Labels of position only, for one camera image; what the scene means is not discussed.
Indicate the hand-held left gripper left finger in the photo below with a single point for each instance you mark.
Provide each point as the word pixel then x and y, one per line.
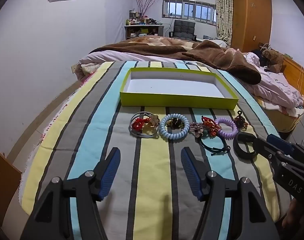
pixel 108 171

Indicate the grey cluttered desk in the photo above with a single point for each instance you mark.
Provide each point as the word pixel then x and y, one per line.
pixel 144 31

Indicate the black and gold hair ornament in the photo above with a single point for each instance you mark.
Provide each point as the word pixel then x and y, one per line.
pixel 175 122

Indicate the metallic hair clip with bead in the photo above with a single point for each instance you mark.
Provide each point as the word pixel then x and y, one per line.
pixel 197 128

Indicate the brown fleece blanket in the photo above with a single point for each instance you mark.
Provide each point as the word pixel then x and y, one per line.
pixel 217 57

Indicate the patterned curtain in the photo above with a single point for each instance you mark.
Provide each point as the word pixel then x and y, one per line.
pixel 223 15

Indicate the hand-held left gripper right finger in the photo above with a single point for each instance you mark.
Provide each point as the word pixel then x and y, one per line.
pixel 191 172

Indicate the wooden door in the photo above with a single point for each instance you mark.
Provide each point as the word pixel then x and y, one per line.
pixel 3 185

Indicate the group of bottles and jars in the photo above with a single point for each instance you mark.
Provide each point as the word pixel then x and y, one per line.
pixel 139 20

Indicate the green shallow cardboard box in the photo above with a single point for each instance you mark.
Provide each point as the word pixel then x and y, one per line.
pixel 167 100

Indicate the wooden headboard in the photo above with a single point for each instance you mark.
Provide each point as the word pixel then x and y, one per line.
pixel 295 72

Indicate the wooden wardrobe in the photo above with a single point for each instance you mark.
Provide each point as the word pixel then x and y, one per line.
pixel 252 17

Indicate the black padded chair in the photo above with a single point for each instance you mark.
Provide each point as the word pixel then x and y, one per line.
pixel 183 28

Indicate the brown teddy bear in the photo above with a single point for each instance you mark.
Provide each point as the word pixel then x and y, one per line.
pixel 273 58

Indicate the person's right hand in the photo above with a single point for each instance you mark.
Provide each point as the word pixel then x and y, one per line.
pixel 298 215

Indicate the yellow bed base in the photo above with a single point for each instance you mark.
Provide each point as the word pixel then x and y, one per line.
pixel 282 121

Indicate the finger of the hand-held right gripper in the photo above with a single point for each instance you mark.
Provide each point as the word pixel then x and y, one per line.
pixel 279 142
pixel 263 147

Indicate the barred window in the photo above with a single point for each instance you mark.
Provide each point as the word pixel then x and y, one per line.
pixel 189 11

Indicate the dried flower branches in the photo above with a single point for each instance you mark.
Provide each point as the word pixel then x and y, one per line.
pixel 145 5

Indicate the black wristband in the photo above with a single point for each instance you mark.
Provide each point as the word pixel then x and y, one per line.
pixel 239 151

